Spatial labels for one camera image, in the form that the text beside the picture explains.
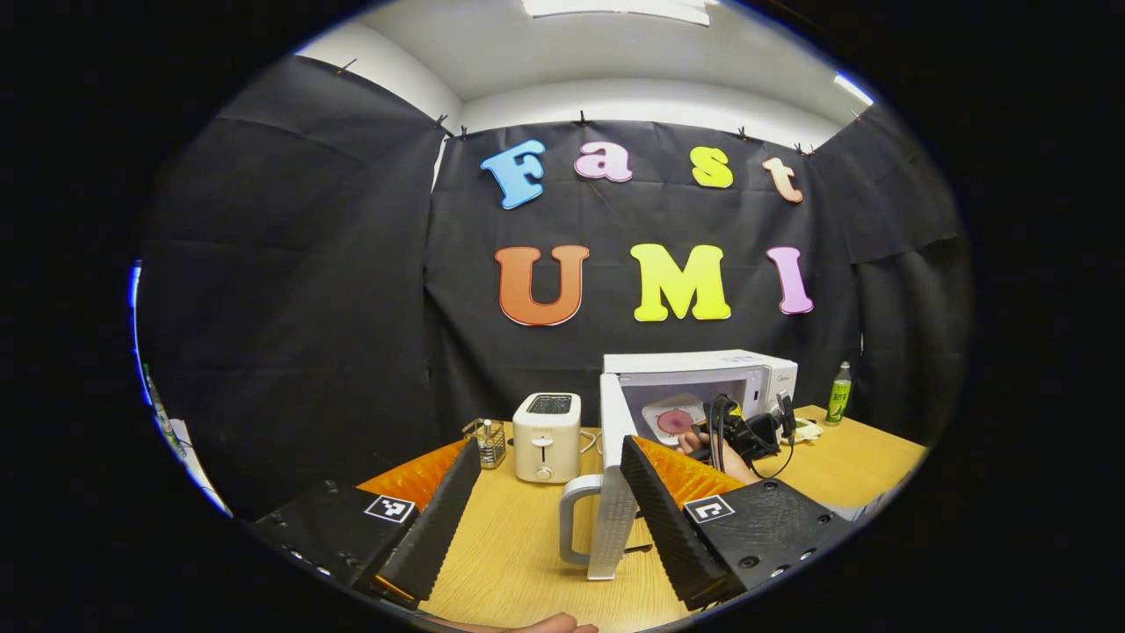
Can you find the long ceiling light panel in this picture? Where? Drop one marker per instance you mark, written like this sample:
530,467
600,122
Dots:
615,7

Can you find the cream white toaster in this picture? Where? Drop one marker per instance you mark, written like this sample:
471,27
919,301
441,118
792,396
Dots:
545,440

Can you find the white rectangular plate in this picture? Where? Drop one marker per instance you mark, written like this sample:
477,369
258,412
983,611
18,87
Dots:
655,409

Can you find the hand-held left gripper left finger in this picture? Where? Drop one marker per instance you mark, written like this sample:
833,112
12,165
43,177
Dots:
439,527

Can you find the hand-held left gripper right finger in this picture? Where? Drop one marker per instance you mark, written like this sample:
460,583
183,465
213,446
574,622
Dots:
668,527

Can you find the white compartment dish with grains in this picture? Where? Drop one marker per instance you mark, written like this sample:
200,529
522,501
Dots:
807,431

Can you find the green tea bottle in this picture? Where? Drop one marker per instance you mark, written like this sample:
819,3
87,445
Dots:
838,400

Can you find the black backdrop cloth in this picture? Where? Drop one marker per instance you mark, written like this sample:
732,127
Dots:
308,308

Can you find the small ceiling light panel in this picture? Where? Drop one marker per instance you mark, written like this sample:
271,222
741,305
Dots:
852,88

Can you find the white microwave oven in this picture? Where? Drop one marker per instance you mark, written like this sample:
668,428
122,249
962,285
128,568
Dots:
694,362

